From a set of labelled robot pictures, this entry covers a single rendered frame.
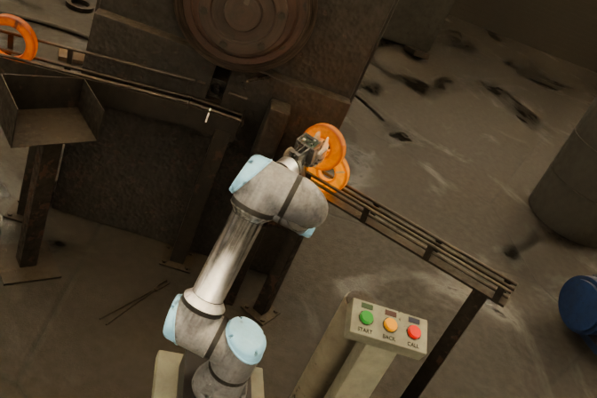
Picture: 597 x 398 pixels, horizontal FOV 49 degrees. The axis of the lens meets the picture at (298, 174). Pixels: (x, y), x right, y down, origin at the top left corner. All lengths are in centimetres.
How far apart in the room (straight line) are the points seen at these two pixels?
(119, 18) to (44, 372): 120
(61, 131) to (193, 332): 85
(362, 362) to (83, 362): 92
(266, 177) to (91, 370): 102
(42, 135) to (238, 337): 93
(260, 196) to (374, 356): 66
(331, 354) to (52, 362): 89
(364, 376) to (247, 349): 49
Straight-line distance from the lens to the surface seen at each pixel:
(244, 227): 163
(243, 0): 212
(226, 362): 174
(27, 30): 246
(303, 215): 160
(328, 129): 214
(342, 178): 227
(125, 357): 238
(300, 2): 219
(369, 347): 198
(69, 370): 232
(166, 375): 197
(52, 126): 226
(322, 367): 224
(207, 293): 169
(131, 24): 243
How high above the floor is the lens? 178
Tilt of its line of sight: 29 degrees down
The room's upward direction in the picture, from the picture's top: 24 degrees clockwise
